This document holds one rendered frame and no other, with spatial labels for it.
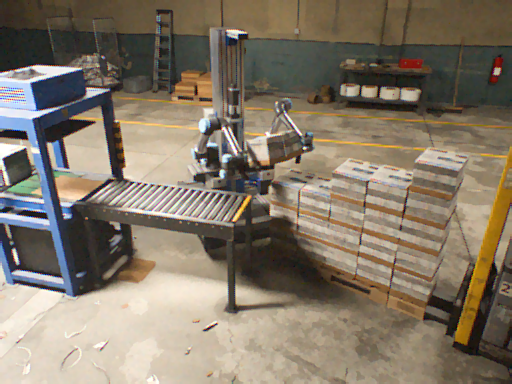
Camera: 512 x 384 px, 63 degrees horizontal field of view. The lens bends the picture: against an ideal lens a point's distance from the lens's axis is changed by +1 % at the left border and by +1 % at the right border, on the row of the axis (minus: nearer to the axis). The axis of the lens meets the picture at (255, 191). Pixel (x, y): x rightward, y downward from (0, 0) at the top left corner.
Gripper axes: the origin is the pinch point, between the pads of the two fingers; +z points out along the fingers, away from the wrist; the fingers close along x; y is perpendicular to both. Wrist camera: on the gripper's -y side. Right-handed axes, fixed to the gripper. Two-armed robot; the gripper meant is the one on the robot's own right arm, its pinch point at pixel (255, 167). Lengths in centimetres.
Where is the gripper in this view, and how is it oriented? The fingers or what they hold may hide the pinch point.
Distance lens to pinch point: 359.1
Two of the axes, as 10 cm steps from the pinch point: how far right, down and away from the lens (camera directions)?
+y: -2.2, -9.6, -1.6
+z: 7.8, -2.7, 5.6
